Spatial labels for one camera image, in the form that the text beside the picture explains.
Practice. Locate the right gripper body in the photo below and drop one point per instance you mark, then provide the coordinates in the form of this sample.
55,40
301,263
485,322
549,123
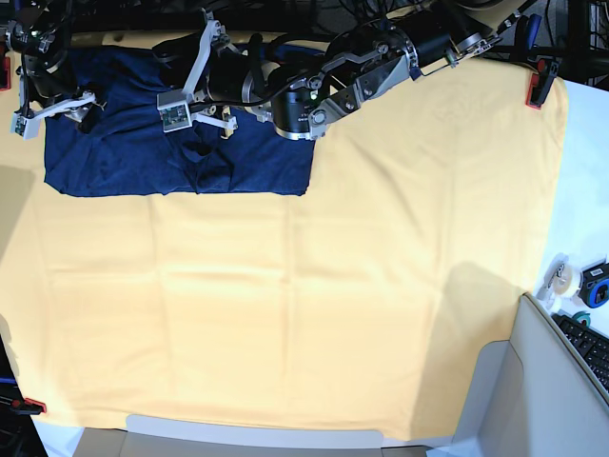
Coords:
76,109

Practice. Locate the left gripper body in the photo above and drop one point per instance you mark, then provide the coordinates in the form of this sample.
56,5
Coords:
195,53

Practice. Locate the blue long-sleeve shirt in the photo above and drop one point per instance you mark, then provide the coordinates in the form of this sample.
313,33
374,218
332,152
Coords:
126,151

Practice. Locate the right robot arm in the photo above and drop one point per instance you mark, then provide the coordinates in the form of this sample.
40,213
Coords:
40,33

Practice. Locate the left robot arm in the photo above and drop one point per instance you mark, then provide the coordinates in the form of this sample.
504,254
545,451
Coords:
301,94

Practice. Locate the red clamp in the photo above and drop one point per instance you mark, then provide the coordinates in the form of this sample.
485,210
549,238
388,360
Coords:
544,73
23,407
5,77

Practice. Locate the yellow table cloth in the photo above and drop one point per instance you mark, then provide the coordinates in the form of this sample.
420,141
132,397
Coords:
361,305

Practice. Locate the red clamp lower left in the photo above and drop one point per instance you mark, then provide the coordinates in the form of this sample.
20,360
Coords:
23,407

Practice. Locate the red clamp upper right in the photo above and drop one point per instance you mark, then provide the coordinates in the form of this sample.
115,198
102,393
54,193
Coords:
544,73

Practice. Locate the clear tape roll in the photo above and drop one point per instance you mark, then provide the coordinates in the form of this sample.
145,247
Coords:
562,280

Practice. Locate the blue tape measure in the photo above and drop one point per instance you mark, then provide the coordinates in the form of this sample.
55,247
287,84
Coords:
594,285

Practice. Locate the green tape roll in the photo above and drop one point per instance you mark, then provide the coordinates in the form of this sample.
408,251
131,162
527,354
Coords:
583,318

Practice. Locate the white partition panel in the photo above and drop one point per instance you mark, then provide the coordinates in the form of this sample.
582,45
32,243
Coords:
532,395

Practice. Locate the black keyboard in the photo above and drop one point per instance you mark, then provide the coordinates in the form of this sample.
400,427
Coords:
589,344

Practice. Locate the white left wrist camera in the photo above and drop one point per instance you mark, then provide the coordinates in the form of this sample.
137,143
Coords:
174,110

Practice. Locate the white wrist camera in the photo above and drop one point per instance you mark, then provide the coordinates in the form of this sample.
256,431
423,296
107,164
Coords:
174,110
25,127

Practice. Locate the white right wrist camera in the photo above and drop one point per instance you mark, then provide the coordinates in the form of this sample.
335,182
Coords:
25,127

